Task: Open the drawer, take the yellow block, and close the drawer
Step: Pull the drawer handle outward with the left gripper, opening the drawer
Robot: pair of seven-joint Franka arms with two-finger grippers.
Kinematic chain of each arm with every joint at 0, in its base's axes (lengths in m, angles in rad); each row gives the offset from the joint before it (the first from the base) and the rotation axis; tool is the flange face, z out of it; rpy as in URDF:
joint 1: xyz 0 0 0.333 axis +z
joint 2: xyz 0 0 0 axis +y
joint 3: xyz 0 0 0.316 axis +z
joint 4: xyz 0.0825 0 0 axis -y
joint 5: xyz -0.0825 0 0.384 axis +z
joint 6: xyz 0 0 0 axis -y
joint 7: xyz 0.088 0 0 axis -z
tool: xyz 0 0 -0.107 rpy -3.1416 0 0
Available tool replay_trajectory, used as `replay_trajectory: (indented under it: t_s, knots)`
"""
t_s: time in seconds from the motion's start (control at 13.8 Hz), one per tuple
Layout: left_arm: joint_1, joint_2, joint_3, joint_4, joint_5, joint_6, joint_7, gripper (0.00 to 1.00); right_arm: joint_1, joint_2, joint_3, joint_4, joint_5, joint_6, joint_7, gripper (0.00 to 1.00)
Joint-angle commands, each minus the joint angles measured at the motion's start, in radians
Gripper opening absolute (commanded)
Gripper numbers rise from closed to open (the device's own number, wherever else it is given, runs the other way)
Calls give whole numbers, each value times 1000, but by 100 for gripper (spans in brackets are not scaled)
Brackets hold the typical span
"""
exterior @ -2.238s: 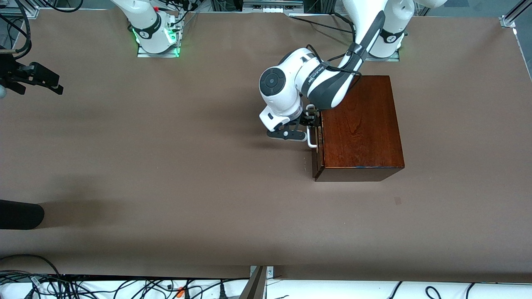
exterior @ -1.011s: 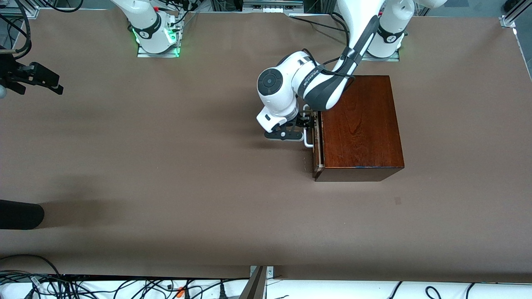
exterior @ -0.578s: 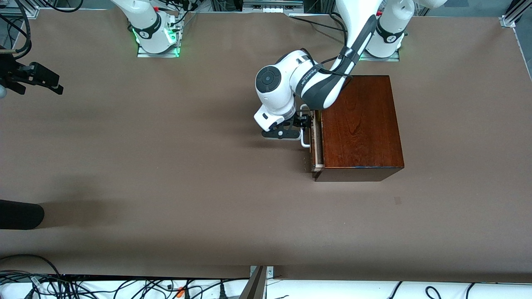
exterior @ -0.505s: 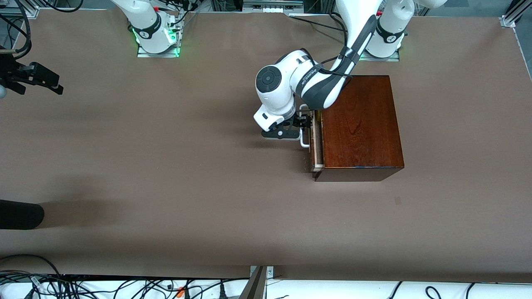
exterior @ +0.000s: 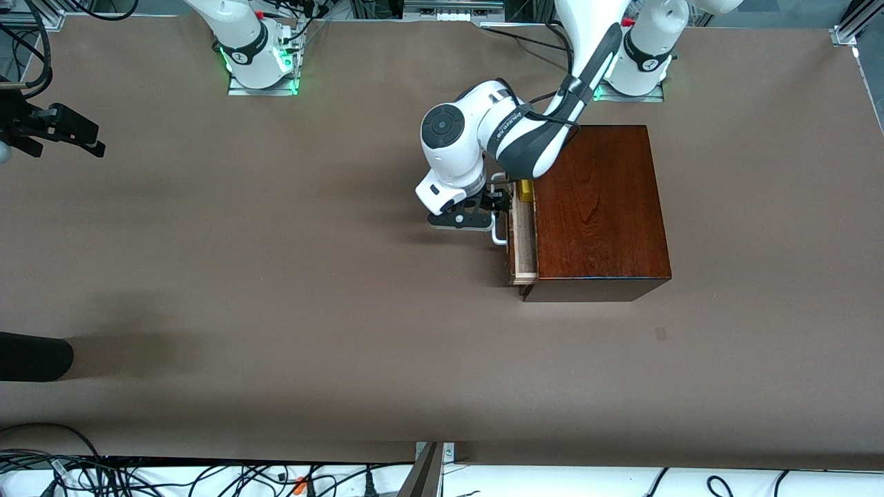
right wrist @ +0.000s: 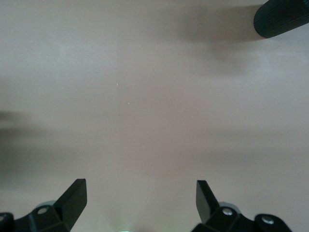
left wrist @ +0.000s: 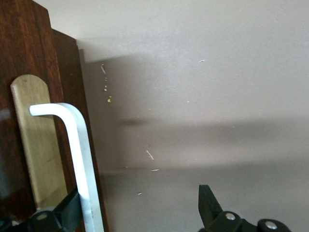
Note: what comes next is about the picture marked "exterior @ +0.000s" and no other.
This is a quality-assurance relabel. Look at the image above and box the dark wooden cabinet box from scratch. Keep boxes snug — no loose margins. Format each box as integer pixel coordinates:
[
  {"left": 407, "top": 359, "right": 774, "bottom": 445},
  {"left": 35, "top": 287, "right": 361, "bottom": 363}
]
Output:
[{"left": 521, "top": 124, "right": 673, "bottom": 303}]

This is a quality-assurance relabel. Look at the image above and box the black looping cable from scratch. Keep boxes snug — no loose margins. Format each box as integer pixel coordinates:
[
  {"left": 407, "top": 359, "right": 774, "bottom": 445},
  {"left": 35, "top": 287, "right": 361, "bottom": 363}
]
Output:
[{"left": 0, "top": 422, "right": 104, "bottom": 460}]

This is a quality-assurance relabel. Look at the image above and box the white socket panel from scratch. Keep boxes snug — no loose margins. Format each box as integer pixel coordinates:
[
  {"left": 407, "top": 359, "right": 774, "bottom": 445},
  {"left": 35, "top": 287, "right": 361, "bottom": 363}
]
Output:
[{"left": 403, "top": 0, "right": 506, "bottom": 23}]

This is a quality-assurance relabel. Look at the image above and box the black cylindrical object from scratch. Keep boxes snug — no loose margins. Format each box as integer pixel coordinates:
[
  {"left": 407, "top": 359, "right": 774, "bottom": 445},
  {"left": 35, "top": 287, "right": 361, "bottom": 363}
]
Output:
[{"left": 0, "top": 331, "right": 75, "bottom": 382}]

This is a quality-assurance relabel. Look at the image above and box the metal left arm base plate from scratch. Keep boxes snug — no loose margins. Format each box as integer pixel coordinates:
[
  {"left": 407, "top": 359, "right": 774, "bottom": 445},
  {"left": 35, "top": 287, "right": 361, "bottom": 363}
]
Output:
[{"left": 594, "top": 86, "right": 665, "bottom": 103}]

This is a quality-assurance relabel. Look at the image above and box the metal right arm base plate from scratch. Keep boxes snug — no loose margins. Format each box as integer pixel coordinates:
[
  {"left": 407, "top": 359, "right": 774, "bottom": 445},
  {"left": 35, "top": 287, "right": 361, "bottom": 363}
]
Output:
[{"left": 228, "top": 72, "right": 299, "bottom": 96}]

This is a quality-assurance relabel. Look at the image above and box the wooden drawer with white handle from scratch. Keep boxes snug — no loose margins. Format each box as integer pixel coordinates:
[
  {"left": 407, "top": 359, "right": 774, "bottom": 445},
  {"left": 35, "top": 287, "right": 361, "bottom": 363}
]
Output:
[{"left": 492, "top": 173, "right": 539, "bottom": 287}]

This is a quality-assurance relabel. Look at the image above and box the black cable bundle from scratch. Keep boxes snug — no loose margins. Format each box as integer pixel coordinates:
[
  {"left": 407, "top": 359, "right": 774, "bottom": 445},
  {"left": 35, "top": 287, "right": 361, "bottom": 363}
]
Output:
[{"left": 0, "top": 449, "right": 415, "bottom": 497}]

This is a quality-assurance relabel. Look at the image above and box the black cable on table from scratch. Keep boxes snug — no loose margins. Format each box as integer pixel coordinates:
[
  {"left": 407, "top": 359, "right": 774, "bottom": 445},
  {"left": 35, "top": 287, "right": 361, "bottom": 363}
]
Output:
[{"left": 480, "top": 21, "right": 574, "bottom": 55}]

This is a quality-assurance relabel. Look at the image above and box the aluminium frame profile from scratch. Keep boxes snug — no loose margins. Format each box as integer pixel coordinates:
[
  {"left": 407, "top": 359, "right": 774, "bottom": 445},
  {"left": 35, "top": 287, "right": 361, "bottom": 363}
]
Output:
[
  {"left": 0, "top": 0, "right": 66, "bottom": 32},
  {"left": 831, "top": 0, "right": 884, "bottom": 48}
]

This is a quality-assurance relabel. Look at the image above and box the grey slanted beam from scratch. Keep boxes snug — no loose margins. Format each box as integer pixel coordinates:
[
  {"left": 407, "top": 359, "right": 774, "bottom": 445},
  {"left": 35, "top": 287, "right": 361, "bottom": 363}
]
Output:
[{"left": 399, "top": 442, "right": 444, "bottom": 497}]

